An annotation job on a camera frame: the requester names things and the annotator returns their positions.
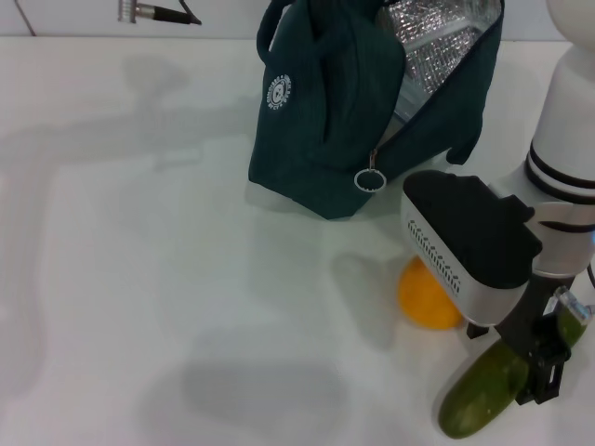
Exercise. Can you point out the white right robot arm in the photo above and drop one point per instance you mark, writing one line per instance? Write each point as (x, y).
(567, 116)

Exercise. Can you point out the green cucumber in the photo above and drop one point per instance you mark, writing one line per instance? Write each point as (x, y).
(483, 390)

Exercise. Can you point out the dark blue fabric lunch bag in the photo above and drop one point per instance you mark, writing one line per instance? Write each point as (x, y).
(325, 116)

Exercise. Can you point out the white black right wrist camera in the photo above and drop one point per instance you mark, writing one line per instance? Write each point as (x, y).
(465, 241)

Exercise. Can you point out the orange pear with stem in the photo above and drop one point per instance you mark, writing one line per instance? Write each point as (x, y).
(425, 302)

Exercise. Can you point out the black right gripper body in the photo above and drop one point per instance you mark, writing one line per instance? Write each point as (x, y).
(530, 311)

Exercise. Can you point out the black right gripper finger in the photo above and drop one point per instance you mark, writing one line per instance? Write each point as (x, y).
(548, 367)
(477, 331)

